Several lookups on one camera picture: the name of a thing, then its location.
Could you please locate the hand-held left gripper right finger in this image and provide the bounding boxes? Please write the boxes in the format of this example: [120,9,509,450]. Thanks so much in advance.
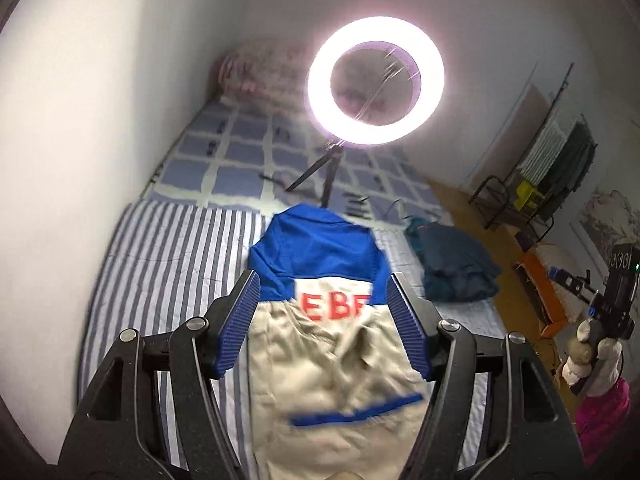
[385,272,586,480]

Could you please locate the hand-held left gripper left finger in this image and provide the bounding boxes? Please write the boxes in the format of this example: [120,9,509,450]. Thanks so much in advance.
[55,270,262,480]

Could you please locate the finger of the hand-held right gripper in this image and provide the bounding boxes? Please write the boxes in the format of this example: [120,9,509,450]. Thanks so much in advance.
[547,265,608,303]

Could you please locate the beige and blue jacket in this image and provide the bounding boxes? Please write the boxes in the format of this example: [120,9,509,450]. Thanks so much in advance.
[247,203,436,480]

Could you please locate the person's right forearm pink sleeve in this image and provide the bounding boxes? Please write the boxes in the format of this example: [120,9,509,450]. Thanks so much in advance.
[574,377,633,467]

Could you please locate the dark teal clothes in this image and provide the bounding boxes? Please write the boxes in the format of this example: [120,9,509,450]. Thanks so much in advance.
[404,216,503,304]

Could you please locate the person's right hand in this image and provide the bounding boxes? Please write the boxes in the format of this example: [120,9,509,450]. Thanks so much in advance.
[561,317,624,397]

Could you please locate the orange box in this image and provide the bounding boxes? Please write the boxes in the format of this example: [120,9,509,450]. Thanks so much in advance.
[514,249,578,339]

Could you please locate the blue striped bed sheet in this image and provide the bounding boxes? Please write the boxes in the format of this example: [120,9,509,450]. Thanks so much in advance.
[80,200,506,471]

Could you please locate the yellow box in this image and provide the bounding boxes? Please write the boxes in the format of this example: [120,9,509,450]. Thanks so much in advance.
[515,180,544,212]

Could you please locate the dark hanging cloth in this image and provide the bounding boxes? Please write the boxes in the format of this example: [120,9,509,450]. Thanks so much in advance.
[542,121,597,222]

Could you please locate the black metal rack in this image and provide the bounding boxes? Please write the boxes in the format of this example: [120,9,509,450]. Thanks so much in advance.
[468,62,599,246]

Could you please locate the white radiator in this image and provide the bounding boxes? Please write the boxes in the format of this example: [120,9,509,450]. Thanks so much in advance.
[520,117,572,182]

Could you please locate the black tripod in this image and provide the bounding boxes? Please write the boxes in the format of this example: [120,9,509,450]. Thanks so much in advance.
[284,141,347,209]

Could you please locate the blue checked bed sheet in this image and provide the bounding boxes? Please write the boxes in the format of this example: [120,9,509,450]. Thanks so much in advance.
[142,95,453,231]

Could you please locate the pink floral pillow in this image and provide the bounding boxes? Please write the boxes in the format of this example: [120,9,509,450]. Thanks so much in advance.
[215,37,323,107]

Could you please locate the wall poster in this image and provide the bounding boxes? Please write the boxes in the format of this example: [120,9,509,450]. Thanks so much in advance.
[575,187,640,257]

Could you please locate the ring light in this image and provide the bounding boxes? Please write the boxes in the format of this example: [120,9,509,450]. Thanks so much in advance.
[306,16,446,145]

